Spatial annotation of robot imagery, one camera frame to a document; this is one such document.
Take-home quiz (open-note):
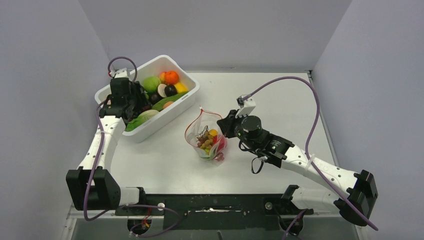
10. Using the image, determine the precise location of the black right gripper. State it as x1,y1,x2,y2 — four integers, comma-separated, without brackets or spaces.
218,108,259,152

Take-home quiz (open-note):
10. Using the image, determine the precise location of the yellow orange fruit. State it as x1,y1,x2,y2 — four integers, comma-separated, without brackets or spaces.
208,129,218,137

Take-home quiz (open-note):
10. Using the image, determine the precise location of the clear zip top bag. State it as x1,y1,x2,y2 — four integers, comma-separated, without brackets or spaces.
184,107,227,163

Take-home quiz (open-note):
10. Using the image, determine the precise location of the tan longan fruit bunch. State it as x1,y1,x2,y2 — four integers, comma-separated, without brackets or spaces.
195,125,215,150

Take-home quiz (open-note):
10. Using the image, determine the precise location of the red grape bunch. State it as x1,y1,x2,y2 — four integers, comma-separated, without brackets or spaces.
213,152,225,163

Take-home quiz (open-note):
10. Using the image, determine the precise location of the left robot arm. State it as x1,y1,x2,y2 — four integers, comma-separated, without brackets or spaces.
65,77,151,211

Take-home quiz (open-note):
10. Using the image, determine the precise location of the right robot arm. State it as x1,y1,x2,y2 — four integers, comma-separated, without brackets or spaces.
217,110,378,230

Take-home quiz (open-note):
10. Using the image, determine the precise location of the white plastic food bin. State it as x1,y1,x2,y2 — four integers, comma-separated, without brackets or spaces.
94,54,201,144

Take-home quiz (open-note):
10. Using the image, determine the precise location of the green lettuce leaf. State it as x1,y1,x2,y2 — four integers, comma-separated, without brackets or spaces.
125,109,160,132

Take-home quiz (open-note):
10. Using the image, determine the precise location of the green cucumber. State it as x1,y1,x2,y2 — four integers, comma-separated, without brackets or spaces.
151,92,188,112

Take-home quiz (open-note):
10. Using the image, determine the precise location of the green cabbage ball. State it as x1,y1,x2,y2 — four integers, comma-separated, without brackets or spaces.
142,76,161,94

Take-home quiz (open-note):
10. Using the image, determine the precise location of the white mushroom slice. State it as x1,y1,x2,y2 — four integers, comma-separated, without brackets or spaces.
157,83,167,98

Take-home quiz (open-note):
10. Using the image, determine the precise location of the peach fruit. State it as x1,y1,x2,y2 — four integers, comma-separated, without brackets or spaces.
163,101,174,109

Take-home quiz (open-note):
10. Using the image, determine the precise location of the dark purple plum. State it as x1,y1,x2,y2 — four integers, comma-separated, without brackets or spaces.
164,84,178,97

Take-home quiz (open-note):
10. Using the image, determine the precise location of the orange tangerine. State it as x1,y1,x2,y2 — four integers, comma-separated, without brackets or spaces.
164,71,180,85

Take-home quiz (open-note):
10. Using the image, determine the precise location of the yellow lemon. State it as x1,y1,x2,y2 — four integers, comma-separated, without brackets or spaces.
173,82,189,94

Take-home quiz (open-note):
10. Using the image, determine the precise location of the black mounting plate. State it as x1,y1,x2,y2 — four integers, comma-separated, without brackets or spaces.
114,194,312,231

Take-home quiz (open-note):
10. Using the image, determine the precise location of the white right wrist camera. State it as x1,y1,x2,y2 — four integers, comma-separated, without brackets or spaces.
235,94,256,118

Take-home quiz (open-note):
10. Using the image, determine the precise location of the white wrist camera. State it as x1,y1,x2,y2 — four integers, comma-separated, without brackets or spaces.
113,68,131,79
235,94,256,118

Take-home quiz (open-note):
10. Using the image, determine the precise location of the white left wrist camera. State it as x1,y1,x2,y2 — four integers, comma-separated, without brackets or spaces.
113,68,131,79

